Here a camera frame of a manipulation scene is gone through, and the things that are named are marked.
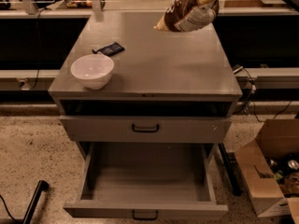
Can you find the brown chip bag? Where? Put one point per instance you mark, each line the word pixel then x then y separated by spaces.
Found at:
pixel 188 15

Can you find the grey drawer cabinet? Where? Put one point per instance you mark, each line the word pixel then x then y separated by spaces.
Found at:
pixel 159 74

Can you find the closed grey upper drawer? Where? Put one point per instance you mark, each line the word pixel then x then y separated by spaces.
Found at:
pixel 145 129

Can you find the open grey bottom drawer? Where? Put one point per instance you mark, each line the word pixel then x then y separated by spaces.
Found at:
pixel 146 181

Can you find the white bowl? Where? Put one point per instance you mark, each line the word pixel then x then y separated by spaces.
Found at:
pixel 92 71

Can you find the dark blue snack packet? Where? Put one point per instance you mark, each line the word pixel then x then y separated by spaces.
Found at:
pixel 109 50

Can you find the black base leg right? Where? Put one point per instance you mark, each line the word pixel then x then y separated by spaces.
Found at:
pixel 236 190

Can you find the black base leg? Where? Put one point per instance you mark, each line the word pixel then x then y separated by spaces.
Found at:
pixel 41 187
pixel 236 190

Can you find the cardboard box with cans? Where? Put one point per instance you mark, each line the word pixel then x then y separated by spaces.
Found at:
pixel 276 139

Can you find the black base leg left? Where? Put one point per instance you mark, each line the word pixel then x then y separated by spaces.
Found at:
pixel 41 187

